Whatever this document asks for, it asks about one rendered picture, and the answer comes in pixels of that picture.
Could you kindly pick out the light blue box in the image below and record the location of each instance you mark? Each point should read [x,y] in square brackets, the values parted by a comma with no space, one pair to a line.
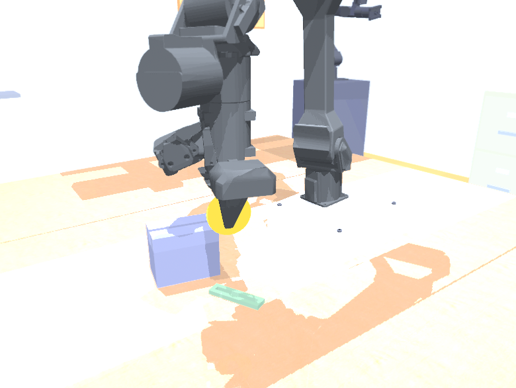
[184,264]

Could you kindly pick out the pale blue box lid with slot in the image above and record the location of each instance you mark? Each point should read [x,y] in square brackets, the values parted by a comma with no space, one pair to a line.
[182,232]

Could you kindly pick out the yellow disc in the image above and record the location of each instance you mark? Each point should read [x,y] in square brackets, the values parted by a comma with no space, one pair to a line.
[214,218]

